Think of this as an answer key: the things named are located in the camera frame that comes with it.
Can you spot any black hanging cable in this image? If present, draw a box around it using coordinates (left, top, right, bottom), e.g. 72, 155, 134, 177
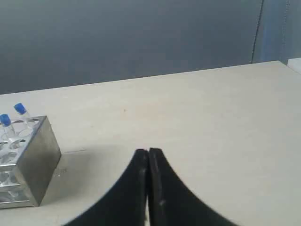
250, 0, 264, 64

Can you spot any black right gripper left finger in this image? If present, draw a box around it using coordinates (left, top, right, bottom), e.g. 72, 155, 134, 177
66, 149, 149, 226

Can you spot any steel test tube rack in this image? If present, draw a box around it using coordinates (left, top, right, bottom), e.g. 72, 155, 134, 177
0, 116, 61, 209

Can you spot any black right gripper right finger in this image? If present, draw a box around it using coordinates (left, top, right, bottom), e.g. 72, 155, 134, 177
149, 148, 235, 226

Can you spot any blue-capped tube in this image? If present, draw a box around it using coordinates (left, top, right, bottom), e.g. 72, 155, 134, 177
0, 114, 16, 139
14, 103, 32, 122

